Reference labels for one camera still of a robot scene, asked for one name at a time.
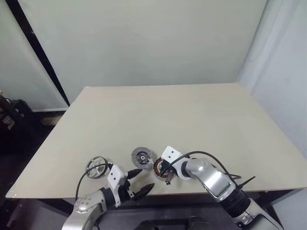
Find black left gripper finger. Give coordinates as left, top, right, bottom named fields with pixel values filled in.
left=133, top=183, right=155, bottom=201
left=127, top=168, right=142, bottom=179

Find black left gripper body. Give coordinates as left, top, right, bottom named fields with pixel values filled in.
left=118, top=176, right=135, bottom=202

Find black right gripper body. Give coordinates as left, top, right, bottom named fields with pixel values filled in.
left=161, top=160, right=175, bottom=180

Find grey motor housing copper windings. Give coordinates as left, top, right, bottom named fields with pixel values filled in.
left=153, top=160, right=168, bottom=180

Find round motor cover circuit board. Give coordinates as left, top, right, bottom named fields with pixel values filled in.
left=131, top=146, right=157, bottom=170

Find black bag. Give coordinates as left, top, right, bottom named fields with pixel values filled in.
left=0, top=97, right=36, bottom=135

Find black table frame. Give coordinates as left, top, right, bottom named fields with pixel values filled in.
left=35, top=190, right=274, bottom=216

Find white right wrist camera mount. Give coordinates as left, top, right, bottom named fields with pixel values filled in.
left=160, top=145, right=193, bottom=181

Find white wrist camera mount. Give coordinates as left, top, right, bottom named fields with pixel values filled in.
left=160, top=145, right=193, bottom=181
left=107, top=164, right=125, bottom=208

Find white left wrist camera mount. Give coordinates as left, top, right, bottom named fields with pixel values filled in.
left=107, top=164, right=125, bottom=208

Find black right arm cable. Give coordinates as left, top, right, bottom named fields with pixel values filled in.
left=163, top=150, right=256, bottom=192

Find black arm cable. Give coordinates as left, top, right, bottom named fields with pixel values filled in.
left=75, top=162, right=115, bottom=201
left=163, top=150, right=256, bottom=192

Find silver ring wheel part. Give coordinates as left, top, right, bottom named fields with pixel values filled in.
left=85, top=156, right=109, bottom=179

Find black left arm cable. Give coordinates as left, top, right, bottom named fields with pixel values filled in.
left=75, top=162, right=115, bottom=201

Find black diagonal wall strip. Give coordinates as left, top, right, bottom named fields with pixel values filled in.
left=18, top=0, right=71, bottom=107

